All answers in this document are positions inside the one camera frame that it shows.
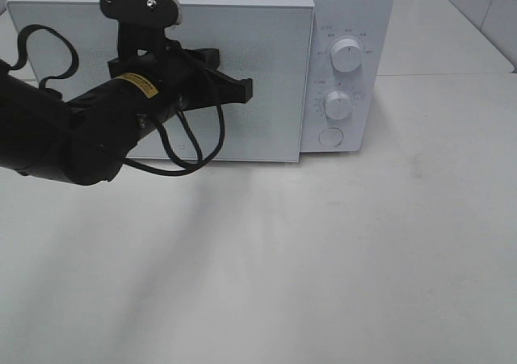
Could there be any white microwave oven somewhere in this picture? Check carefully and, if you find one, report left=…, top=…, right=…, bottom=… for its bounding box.
left=6, top=0, right=393, bottom=156

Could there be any white microwave knob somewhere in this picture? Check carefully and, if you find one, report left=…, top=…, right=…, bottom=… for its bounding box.
left=323, top=90, right=353, bottom=120
left=330, top=37, right=364, bottom=73

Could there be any white microwave door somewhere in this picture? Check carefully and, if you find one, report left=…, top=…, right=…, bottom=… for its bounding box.
left=7, top=0, right=314, bottom=161

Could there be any left silver black wrist camera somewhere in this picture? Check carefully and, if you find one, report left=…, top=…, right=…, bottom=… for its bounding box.
left=99, top=0, right=182, bottom=28

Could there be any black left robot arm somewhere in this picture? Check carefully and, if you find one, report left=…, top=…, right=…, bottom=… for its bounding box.
left=1, top=24, right=253, bottom=186

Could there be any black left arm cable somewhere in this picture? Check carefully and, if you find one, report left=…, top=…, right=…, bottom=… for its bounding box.
left=7, top=23, right=225, bottom=178

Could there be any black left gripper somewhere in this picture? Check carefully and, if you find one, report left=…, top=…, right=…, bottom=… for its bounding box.
left=107, top=23, right=253, bottom=114

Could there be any round white door button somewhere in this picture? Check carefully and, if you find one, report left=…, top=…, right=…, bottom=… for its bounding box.
left=318, top=127, right=344, bottom=148

